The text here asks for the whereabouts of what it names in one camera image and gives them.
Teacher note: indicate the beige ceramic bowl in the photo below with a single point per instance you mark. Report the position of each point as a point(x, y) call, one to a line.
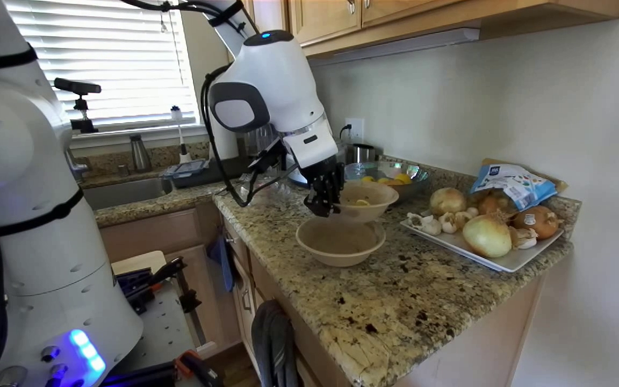
point(341, 244)

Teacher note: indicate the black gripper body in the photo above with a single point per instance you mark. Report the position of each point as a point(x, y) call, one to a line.
point(322, 175)

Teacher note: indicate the white dish brush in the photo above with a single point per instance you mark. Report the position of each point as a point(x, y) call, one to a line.
point(179, 135)

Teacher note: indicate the white window blind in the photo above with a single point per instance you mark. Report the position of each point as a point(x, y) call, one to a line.
point(107, 56)

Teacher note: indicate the yellow lemon wedge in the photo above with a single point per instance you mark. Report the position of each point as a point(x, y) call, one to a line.
point(364, 203)

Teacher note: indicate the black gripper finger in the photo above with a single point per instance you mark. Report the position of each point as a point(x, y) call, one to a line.
point(315, 204)
point(333, 200)

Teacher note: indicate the wooden upper cabinets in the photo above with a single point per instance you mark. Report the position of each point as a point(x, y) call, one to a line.
point(466, 10)

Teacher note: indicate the white mushroom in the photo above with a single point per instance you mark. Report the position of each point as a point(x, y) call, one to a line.
point(456, 220)
point(428, 223)
point(525, 239)

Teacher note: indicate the orange fruit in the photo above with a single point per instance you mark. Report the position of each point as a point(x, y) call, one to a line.
point(399, 179)

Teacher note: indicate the beige bowl with lemon wedge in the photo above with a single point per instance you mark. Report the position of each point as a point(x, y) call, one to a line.
point(374, 204)

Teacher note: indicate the black camera on tripod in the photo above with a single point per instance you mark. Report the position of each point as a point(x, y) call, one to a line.
point(78, 89)

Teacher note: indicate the dark grey hanging towel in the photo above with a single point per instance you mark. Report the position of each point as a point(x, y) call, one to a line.
point(273, 347)

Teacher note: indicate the white wall outlet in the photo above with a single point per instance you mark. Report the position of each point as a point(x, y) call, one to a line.
point(356, 129)

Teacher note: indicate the steel kitchen sink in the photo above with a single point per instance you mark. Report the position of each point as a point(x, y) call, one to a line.
point(119, 192)

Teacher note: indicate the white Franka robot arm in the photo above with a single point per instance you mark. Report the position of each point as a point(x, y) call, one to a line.
point(23, 185)

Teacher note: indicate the large yellow onion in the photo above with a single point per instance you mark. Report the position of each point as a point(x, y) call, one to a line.
point(486, 237)

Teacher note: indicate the white rectangular tray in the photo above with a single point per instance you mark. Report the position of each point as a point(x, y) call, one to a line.
point(516, 258)

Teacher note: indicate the brown mushroom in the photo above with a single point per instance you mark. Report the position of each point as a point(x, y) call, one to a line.
point(498, 206)
point(543, 221)

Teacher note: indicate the blue and white bag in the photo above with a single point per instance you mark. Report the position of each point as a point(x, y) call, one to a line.
point(515, 184)

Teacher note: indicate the small yellow onion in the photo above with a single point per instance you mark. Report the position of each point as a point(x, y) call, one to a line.
point(448, 200)

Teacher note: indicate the wooden base cabinet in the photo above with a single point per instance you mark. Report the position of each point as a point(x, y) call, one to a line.
point(159, 233)

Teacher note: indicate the clear glass fruit bowl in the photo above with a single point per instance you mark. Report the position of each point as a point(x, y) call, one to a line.
point(408, 173)

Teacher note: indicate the dark blue hanging cloth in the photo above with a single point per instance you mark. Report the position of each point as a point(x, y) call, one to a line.
point(219, 260)

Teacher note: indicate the black clamp tool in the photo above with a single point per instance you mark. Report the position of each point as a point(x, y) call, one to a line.
point(149, 281)

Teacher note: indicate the stainless steel cup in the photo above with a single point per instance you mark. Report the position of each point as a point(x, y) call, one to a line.
point(364, 152)

